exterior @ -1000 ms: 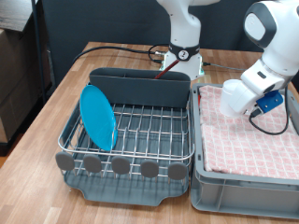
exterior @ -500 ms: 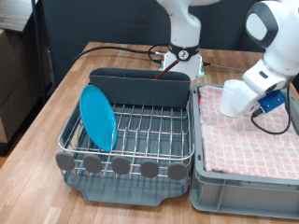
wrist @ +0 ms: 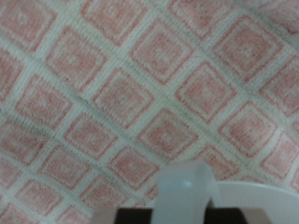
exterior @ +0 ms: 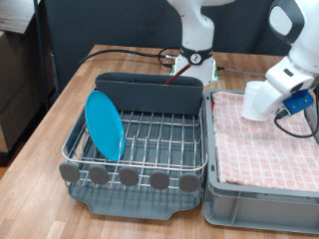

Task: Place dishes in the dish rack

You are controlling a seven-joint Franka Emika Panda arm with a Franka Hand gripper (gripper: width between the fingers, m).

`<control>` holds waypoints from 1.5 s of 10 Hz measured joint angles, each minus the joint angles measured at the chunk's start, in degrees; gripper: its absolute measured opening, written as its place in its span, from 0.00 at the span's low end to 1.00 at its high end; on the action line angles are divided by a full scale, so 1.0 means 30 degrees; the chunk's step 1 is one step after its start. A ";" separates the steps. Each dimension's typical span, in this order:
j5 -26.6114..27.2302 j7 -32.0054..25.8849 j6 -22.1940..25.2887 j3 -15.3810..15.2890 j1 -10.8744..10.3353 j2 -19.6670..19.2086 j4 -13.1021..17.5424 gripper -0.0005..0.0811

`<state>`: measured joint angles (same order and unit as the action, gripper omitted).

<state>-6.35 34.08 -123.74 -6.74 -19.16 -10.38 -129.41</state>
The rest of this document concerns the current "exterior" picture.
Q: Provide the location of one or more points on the pink checkered dish towel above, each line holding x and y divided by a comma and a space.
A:
265, 156

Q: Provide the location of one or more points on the black metal shelf post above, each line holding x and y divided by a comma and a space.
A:
41, 49

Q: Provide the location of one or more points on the dish drying rack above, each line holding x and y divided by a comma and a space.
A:
133, 205

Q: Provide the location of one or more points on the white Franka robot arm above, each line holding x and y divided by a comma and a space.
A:
196, 30

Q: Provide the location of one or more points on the blue plastic plate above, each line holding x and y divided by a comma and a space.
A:
104, 126

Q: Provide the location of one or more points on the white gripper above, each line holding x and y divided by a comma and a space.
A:
269, 98

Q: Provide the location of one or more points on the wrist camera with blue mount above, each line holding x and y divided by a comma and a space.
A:
299, 102

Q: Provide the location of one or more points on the brown wooden spoon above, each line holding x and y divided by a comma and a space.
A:
179, 72

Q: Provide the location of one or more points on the wooden shelf board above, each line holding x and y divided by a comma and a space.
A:
13, 15

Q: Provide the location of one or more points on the grey plastic crate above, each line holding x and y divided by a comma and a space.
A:
265, 212

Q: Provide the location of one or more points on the dark grey cutlery holder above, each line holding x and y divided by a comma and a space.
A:
159, 98

